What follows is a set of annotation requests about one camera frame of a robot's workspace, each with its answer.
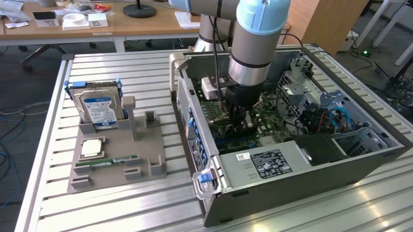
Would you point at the green motherboard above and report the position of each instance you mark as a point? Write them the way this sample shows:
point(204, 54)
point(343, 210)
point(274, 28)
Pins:
point(270, 120)

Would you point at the silver disk bay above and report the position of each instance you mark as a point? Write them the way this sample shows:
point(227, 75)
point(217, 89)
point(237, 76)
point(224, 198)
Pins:
point(358, 142)

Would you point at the power strip with green light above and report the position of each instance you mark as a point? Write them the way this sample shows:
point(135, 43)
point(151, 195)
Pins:
point(364, 52)

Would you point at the silver CPU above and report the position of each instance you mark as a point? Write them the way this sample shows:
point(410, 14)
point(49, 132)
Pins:
point(90, 147)

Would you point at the black round lamp base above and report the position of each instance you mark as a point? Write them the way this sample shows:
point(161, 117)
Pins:
point(139, 10)

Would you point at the silver chipset heatsink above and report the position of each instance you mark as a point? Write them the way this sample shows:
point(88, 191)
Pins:
point(267, 140)

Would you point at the grey power supply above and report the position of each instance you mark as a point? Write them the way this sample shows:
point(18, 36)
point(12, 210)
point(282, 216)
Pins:
point(231, 169)

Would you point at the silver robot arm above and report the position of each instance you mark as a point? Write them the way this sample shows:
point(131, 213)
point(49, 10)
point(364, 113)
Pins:
point(254, 48)

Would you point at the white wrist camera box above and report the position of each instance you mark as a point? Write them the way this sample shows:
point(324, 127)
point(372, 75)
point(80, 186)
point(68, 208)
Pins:
point(211, 89)

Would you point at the grey parts rack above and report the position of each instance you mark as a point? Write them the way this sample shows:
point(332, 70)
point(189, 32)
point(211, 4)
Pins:
point(119, 149)

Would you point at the black and white box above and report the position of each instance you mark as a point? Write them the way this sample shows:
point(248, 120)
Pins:
point(45, 19)

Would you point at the open grey PC case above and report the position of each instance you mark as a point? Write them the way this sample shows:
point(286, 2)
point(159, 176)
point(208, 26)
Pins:
point(290, 193)

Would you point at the hard disk with blue carrier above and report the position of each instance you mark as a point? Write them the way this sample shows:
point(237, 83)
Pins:
point(96, 108)

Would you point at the white paper stack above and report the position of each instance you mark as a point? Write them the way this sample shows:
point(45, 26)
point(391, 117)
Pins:
point(187, 23)

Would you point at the black graphics card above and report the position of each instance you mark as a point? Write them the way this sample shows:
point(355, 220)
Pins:
point(239, 134)

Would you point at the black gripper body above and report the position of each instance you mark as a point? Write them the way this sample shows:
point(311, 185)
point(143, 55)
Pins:
point(243, 95)

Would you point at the white tape roll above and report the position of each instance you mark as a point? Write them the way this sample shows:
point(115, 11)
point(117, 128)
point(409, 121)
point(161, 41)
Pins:
point(73, 18)

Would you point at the wooden cabinet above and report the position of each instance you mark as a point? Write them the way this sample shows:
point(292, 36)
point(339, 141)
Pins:
point(338, 24)

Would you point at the small red items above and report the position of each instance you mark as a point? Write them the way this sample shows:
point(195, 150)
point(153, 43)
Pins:
point(100, 8)

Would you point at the CPU socket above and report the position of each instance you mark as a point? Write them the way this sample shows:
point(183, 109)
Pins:
point(221, 112)

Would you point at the green RAM stick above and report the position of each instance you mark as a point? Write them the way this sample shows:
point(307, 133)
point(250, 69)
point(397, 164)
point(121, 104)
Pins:
point(105, 160)

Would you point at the white table frame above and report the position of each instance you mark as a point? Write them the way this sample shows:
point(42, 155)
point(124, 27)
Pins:
point(386, 19)

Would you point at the blue case latch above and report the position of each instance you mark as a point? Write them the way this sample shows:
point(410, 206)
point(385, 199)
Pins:
point(204, 179)

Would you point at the red and white card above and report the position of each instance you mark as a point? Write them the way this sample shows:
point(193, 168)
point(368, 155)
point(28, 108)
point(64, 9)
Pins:
point(16, 24)

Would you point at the black labelled RAM stick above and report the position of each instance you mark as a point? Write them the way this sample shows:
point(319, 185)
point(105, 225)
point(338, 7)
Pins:
point(220, 124)

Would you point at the white labelled box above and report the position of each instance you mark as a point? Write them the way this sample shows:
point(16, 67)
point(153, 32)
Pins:
point(97, 20)

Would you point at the black plastic shroud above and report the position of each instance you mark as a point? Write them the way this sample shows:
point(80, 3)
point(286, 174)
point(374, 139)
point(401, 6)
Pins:
point(322, 149)

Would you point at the wooden office desk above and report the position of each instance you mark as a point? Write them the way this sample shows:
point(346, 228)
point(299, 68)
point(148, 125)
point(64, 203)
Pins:
point(151, 26)
point(32, 33)

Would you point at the black chair base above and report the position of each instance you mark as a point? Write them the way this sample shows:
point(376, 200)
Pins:
point(38, 55)

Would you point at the blue expansion slot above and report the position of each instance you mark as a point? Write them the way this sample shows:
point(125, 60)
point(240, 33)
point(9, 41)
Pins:
point(219, 140)

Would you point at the flat white box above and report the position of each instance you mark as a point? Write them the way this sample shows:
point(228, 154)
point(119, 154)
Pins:
point(74, 27)

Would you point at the perforated metal cage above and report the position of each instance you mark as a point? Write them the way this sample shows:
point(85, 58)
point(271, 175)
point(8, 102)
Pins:
point(299, 91)

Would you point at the clear plastic bag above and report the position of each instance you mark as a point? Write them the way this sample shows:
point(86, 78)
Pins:
point(12, 10)

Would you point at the white box with red dot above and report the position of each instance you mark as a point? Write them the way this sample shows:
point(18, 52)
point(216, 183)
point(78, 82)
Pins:
point(350, 39)

